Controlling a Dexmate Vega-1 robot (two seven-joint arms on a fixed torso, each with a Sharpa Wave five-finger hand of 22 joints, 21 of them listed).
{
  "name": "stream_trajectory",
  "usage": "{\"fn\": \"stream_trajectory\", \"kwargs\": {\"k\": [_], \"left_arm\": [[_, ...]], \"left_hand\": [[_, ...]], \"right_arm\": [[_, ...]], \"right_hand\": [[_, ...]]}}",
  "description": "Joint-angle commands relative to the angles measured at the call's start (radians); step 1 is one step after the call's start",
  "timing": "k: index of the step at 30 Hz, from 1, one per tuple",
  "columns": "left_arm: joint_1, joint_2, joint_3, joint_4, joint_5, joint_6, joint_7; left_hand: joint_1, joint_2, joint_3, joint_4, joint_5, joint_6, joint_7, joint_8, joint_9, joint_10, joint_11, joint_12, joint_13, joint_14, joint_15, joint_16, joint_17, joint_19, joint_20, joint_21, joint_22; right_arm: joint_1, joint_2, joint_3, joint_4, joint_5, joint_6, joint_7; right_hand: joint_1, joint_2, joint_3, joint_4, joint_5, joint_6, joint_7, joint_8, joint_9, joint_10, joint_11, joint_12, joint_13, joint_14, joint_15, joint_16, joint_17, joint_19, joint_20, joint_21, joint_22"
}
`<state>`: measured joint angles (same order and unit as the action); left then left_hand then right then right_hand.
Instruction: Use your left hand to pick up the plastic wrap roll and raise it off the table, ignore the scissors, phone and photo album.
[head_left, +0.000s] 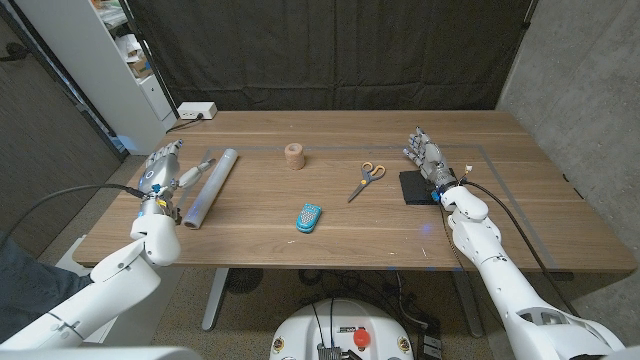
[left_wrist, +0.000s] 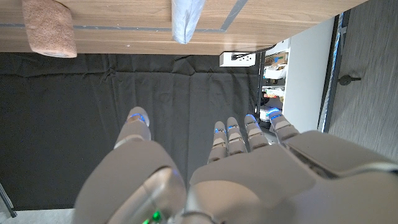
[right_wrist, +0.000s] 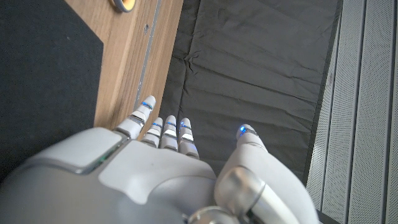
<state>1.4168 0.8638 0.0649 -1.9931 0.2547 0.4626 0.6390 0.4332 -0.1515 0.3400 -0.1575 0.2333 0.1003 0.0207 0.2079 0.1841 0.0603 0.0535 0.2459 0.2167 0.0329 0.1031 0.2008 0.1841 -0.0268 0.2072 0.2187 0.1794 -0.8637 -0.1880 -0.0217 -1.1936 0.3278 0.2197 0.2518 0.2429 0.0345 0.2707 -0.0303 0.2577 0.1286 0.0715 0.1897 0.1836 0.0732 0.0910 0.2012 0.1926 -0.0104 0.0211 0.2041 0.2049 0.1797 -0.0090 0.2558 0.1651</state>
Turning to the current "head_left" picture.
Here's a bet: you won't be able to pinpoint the black square block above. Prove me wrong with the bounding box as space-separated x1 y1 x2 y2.
398 169 444 206

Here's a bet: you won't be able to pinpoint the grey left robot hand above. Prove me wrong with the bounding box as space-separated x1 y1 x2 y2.
137 139 217 224

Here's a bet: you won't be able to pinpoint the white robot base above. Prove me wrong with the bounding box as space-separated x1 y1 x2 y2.
268 298 415 360

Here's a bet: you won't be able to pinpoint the black backdrop curtain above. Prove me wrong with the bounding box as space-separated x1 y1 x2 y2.
127 0 534 112

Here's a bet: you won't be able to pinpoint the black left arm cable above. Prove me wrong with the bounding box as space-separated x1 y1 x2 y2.
0 183 146 246

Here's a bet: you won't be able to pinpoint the black backdrop stand pole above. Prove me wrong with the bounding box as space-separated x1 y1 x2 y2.
118 0 180 120

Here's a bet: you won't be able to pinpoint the black round floor fan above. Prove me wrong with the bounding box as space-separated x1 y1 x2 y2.
224 268 265 295

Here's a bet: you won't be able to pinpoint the black floor power strip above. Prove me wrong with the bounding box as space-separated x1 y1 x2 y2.
417 332 444 360

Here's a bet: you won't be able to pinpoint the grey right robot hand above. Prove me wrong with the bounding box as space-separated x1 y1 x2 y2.
403 126 459 196

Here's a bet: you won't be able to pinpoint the person's leg in jeans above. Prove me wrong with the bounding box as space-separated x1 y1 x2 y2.
0 234 94 344

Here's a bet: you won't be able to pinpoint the clear plastic wrap roll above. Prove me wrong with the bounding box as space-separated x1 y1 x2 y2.
182 147 240 231

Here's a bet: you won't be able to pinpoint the orange handled scissors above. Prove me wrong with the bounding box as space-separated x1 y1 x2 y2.
347 161 387 204

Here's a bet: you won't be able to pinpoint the black power cord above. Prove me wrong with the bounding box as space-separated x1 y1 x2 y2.
166 113 205 134

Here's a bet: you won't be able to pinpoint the white power strip box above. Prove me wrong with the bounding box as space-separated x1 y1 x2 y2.
177 101 219 121

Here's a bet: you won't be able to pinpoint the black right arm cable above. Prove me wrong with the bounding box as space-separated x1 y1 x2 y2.
462 180 581 319

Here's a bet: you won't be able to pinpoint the white shelf cabinet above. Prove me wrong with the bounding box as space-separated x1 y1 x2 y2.
14 0 179 156

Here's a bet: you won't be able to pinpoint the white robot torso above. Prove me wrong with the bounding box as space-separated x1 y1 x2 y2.
0 346 204 360

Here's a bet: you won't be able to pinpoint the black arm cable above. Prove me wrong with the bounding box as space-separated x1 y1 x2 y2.
0 183 146 246
462 180 581 319

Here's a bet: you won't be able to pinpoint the cardboard box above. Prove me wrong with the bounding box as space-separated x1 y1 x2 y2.
127 54 154 79

